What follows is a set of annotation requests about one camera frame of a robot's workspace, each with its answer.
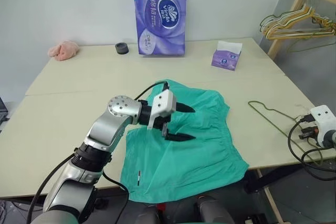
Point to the pink cloth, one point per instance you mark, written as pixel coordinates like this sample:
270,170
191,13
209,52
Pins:
64,50

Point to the wooden clothes rack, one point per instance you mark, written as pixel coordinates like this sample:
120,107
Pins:
288,20

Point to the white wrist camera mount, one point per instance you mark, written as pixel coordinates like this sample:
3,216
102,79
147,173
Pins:
321,121
165,103

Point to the black metal stand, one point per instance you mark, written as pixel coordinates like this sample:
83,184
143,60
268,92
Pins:
262,182

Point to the small purple tissue box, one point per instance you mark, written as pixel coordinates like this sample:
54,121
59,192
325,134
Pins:
225,60

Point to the large purple tissue pack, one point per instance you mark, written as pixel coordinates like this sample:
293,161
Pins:
160,19

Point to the dark grey rounded shape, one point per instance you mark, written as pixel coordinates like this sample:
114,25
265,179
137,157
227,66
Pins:
149,214
212,211

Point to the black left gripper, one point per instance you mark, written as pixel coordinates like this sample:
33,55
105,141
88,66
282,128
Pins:
160,123

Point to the wooden table leg frame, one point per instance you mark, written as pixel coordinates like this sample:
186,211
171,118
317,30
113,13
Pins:
267,195

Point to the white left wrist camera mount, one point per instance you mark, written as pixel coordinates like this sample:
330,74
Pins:
165,103

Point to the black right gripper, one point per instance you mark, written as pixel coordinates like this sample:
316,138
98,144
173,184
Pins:
308,132

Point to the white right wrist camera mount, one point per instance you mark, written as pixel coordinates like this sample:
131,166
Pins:
321,121

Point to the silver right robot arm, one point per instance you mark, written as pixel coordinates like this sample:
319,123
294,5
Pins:
332,138

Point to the green shorts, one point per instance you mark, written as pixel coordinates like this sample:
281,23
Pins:
189,161

